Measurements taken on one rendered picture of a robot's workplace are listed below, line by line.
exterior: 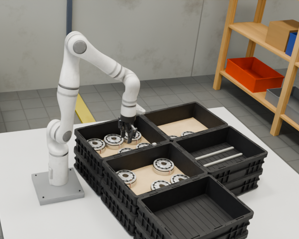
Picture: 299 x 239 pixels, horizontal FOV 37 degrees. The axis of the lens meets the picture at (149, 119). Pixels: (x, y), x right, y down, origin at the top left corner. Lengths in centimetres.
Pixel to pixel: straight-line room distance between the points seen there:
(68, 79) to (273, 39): 278
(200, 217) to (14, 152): 109
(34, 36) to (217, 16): 202
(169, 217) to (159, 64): 331
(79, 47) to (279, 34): 274
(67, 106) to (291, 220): 120
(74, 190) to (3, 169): 42
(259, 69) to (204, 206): 322
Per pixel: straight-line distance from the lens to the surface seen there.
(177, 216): 199
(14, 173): 240
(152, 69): 510
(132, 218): 198
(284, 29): 433
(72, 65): 202
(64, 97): 202
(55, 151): 214
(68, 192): 222
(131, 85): 206
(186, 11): 503
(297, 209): 244
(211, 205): 209
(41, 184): 227
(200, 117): 269
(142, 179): 217
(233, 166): 220
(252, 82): 466
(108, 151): 233
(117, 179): 199
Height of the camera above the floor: 213
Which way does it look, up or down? 29 degrees down
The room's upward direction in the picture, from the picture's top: 7 degrees clockwise
